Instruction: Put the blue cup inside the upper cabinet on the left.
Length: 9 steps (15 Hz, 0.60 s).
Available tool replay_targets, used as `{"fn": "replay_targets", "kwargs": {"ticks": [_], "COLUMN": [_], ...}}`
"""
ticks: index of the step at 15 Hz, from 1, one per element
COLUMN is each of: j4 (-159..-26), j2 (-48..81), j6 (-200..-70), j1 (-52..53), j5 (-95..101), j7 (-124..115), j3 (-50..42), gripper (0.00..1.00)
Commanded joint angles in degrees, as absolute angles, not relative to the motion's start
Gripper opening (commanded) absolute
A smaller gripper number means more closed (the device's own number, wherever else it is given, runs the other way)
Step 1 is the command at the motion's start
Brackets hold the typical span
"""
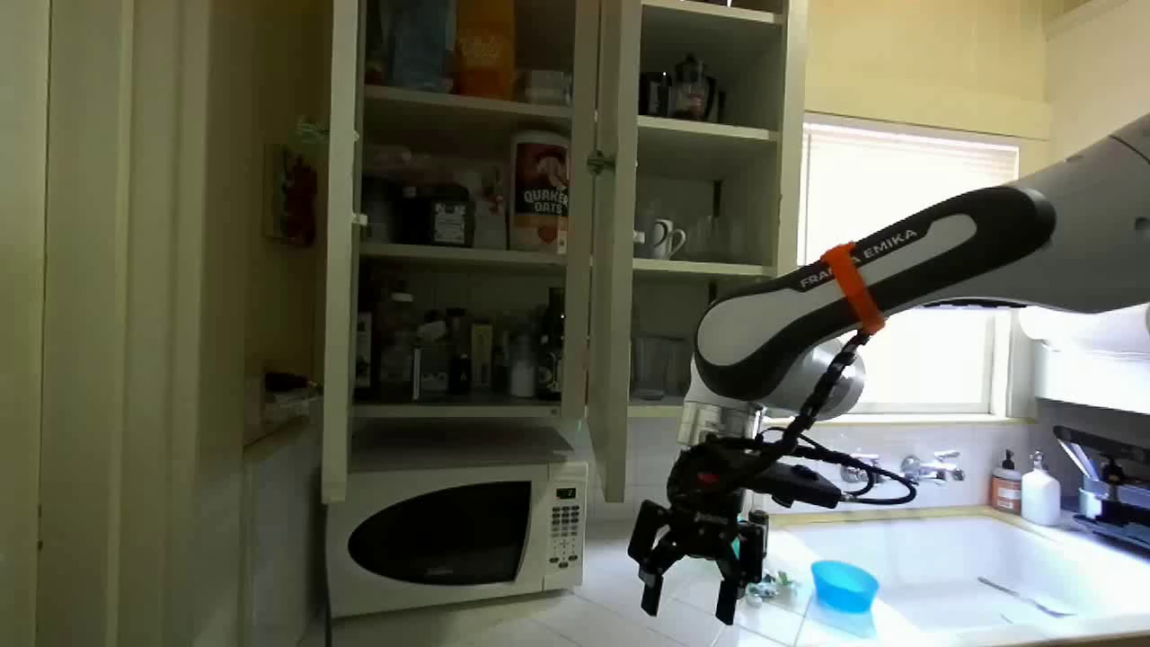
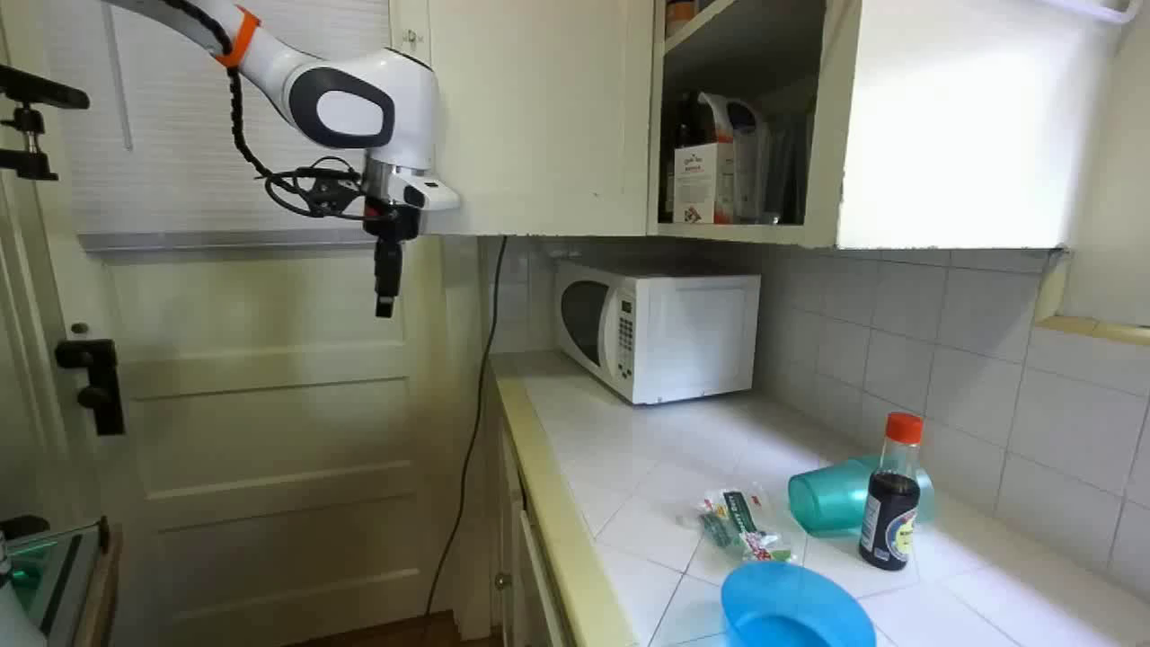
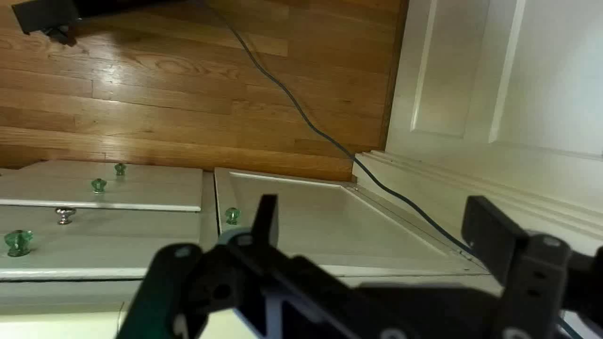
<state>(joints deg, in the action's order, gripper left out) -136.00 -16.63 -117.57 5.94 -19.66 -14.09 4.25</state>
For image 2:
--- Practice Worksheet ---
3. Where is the teal translucent plastic cup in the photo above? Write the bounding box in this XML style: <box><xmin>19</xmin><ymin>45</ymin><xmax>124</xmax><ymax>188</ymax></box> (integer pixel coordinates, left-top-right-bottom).
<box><xmin>784</xmin><ymin>453</ymin><xmax>938</xmax><ymax>539</ymax></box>

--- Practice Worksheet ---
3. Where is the black hanging power cord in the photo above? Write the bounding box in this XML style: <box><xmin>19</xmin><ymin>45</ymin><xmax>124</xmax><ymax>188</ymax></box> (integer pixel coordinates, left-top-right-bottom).
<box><xmin>424</xmin><ymin>232</ymin><xmax>513</xmax><ymax>623</ymax></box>

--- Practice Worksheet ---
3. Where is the green white snack packet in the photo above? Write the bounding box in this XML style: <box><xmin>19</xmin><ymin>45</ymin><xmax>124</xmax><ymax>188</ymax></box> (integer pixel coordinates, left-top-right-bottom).
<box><xmin>699</xmin><ymin>486</ymin><xmax>799</xmax><ymax>569</ymax></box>

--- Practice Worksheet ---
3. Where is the white microwave oven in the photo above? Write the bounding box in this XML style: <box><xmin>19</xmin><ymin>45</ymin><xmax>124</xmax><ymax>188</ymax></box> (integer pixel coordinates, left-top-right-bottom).
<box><xmin>549</xmin><ymin>262</ymin><xmax>766</xmax><ymax>410</ymax></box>

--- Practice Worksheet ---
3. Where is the black camera clamp mount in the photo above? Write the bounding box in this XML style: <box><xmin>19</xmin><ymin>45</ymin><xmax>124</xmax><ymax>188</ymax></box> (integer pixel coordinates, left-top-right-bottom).
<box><xmin>0</xmin><ymin>64</ymin><xmax>95</xmax><ymax>183</ymax></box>

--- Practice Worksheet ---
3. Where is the soy sauce bottle red cap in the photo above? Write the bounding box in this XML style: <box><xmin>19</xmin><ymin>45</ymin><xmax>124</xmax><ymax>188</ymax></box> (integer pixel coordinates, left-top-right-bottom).
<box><xmin>856</xmin><ymin>410</ymin><xmax>929</xmax><ymax>575</ymax></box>

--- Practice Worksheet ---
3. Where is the white door window blind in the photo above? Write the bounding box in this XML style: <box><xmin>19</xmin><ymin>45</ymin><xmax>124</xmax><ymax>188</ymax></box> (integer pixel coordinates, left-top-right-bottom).
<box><xmin>48</xmin><ymin>0</ymin><xmax>408</xmax><ymax>244</ymax></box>

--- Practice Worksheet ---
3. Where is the white panel door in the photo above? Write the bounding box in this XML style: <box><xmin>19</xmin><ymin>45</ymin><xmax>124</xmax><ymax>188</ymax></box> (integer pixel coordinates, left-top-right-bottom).
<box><xmin>48</xmin><ymin>229</ymin><xmax>496</xmax><ymax>647</ymax></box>

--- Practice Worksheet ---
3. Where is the white cabinet door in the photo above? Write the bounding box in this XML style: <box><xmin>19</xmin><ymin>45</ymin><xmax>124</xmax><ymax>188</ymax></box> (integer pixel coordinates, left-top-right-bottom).
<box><xmin>838</xmin><ymin>0</ymin><xmax>1137</xmax><ymax>251</ymax></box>
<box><xmin>424</xmin><ymin>0</ymin><xmax>663</xmax><ymax>241</ymax></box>

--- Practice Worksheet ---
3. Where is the blue plastic bowl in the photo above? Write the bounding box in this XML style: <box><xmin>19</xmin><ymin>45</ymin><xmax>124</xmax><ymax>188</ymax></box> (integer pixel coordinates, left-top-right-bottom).
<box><xmin>719</xmin><ymin>559</ymin><xmax>880</xmax><ymax>647</ymax></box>

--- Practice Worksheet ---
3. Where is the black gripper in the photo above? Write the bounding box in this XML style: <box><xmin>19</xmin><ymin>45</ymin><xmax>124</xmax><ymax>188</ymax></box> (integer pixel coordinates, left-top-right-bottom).
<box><xmin>363</xmin><ymin>199</ymin><xmax>424</xmax><ymax>320</ymax></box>

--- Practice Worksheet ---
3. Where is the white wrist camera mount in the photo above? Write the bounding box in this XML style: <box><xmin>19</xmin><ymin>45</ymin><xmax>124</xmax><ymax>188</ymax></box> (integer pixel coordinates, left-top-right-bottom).
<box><xmin>399</xmin><ymin>170</ymin><xmax>464</xmax><ymax>217</ymax></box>

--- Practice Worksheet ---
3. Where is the black door lock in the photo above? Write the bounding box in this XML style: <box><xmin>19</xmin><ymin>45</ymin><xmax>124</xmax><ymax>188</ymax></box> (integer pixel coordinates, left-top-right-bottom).
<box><xmin>55</xmin><ymin>334</ymin><xmax>130</xmax><ymax>440</ymax></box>

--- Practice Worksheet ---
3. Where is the cream lower counter cabinet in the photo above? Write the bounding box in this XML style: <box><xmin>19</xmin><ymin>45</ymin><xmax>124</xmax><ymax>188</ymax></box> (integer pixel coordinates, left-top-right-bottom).
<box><xmin>490</xmin><ymin>390</ymin><xmax>579</xmax><ymax>647</ymax></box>

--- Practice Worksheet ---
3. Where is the white upper wall cabinet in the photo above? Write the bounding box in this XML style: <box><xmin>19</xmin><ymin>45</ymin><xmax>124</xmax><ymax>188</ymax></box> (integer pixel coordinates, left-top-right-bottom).
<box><xmin>651</xmin><ymin>0</ymin><xmax>865</xmax><ymax>251</ymax></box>

